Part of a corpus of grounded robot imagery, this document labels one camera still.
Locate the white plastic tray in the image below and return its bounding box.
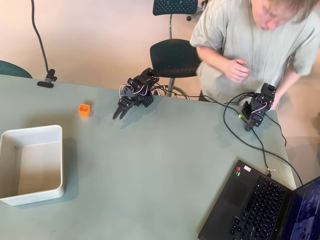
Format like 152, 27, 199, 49
0, 124, 65, 207

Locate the person in grey t-shirt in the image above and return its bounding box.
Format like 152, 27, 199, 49
189, 0, 320, 111

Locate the black leader arm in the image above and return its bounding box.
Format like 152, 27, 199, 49
240, 82, 279, 133

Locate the person's left hand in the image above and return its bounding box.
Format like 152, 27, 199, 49
271, 93, 283, 111

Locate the small orange cube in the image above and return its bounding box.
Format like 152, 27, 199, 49
78, 102, 91, 118

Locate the black laptop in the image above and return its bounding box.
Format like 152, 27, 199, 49
197, 159, 320, 240

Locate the black cable with plug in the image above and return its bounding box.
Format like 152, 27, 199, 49
249, 126, 276, 177

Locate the person's left forearm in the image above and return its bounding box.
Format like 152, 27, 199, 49
274, 71, 305, 101

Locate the office chair wheel base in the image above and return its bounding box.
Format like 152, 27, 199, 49
186, 0, 210, 22

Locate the person's right forearm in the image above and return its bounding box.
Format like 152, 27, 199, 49
195, 45, 233, 76

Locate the dark green chrome chair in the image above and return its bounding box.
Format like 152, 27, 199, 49
149, 0, 204, 100

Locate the black gooseneck phone mount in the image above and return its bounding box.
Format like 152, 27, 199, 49
30, 0, 58, 89

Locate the person's right hand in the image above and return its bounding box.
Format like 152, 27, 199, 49
223, 59, 251, 84

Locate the long black looped cable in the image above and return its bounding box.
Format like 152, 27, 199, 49
223, 91, 305, 187

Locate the black cable between arms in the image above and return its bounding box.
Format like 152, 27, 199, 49
149, 83, 253, 105

